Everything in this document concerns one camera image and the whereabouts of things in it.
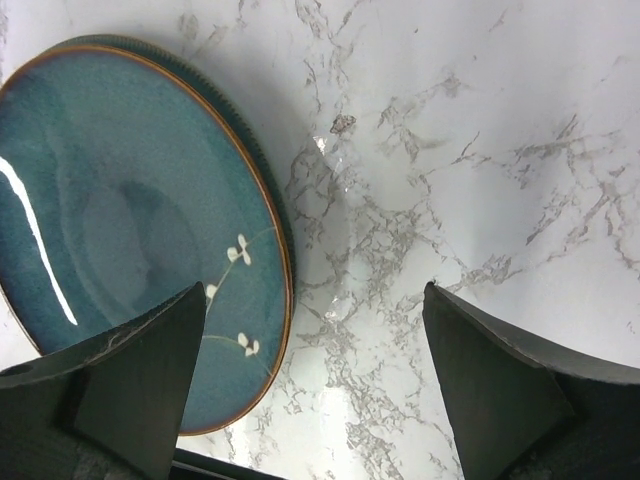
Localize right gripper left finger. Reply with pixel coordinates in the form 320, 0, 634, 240
1, 283, 206, 479

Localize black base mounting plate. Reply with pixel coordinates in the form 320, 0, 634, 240
168, 448, 270, 480

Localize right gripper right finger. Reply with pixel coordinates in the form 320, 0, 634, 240
423, 282, 639, 479

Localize dark blue floral plate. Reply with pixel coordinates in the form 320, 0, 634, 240
1, 45, 294, 436

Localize grey-green ribbed plate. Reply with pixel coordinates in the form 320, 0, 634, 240
46, 34, 297, 294

